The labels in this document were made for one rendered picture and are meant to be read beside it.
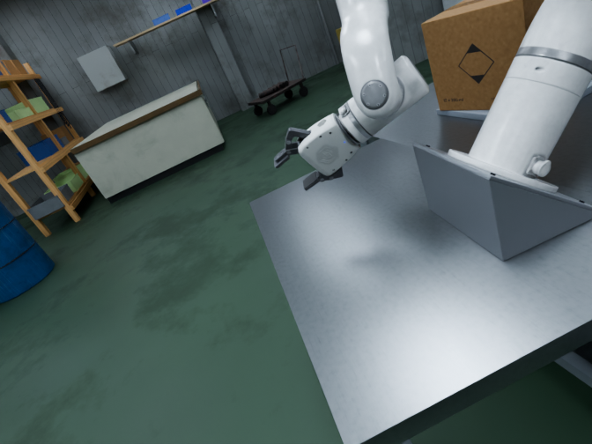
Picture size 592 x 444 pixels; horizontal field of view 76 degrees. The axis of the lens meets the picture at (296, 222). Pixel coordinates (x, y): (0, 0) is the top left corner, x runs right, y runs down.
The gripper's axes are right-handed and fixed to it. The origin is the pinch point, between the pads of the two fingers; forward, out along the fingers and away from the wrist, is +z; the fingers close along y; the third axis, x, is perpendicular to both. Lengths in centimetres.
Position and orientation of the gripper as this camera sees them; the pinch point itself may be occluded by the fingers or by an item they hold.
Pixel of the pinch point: (292, 173)
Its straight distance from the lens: 84.1
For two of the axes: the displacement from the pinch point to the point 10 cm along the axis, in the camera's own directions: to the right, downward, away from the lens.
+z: -7.2, 5.2, 4.5
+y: 6.8, 4.6, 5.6
